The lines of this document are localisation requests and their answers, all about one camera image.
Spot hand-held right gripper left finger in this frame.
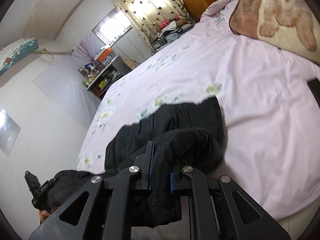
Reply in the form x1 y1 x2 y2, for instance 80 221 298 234
28 141 155 240

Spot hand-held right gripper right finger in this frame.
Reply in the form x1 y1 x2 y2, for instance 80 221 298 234
170 158 292 240

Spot black puffer jacket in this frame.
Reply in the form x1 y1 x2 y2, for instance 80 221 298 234
46 97 225 229

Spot pile of clothes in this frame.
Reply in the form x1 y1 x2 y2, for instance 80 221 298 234
149 16 195 43

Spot person's left hand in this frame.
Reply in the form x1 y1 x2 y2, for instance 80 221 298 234
38 206 58 223

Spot cluttered wooden shelf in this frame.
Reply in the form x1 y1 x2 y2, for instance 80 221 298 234
79 54 123 98

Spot bed with floral pink sheet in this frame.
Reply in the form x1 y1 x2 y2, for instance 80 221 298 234
74 0 320 222

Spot orange storage box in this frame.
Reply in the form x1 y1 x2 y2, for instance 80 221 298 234
96 47 115 62

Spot white cabinet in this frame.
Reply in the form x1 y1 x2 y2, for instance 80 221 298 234
112 29 156 68

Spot black box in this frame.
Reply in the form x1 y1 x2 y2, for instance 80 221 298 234
149 38 168 53

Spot air conditioner with teal cover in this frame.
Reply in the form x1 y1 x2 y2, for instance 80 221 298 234
0 37 40 76

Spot pink flower branches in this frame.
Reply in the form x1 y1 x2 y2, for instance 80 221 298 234
72 35 97 63

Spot wrapped air conditioner pipe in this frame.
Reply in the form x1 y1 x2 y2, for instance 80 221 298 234
34 49 75 56

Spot window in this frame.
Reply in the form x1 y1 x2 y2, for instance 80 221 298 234
91 7 133 43

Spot heart print curtain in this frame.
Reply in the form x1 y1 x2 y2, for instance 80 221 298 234
104 0 193 53

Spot brown plush pillow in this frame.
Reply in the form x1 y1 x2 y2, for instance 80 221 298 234
229 0 266 40

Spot bear print cream pillow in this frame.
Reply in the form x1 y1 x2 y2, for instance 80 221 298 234
257 0 320 65

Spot shiny wall sheet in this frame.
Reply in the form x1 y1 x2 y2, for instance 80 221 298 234
0 108 22 157

